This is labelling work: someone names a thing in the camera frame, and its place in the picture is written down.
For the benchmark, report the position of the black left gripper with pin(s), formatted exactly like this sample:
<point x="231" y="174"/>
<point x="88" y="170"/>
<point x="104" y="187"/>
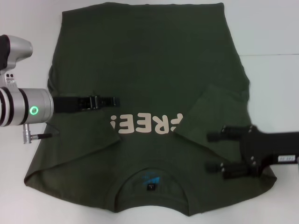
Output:
<point x="66" y="105"/>

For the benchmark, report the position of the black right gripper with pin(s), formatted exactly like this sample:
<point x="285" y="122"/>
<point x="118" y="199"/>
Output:
<point x="268" y="147"/>

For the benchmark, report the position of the dark green FREE T-shirt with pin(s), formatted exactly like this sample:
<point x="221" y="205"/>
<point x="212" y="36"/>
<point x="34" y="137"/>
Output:
<point x="149" y="58"/>

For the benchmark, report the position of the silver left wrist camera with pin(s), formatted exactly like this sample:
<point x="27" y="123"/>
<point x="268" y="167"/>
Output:
<point x="18" y="51"/>

